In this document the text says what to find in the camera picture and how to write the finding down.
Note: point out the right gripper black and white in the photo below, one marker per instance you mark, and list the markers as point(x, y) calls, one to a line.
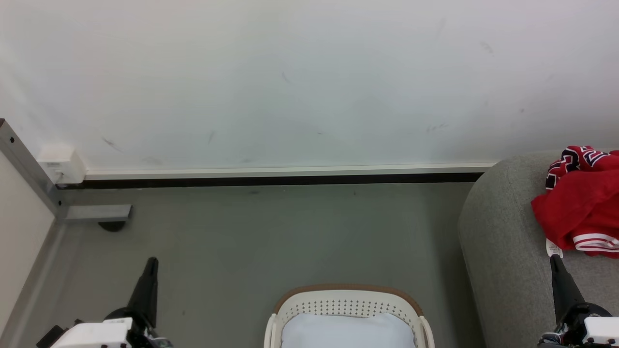
point(590, 328)

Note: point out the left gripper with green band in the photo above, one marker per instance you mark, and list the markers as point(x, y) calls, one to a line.
point(96, 333)

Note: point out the red jersey with white trim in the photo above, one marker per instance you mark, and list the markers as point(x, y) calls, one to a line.
point(580, 208)

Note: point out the white laundry basket brown rim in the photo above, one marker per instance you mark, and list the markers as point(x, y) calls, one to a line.
point(348, 304)

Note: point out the grey fabric sofa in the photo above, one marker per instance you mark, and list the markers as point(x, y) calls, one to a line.
point(508, 266)

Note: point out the white and black baseboard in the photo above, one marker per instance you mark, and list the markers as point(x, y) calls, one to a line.
point(290, 174)

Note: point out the pale blue cloth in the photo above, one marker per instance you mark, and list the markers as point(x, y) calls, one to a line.
point(348, 333)

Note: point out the white plastic wall box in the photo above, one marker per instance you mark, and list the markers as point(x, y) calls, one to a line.
point(63, 166)

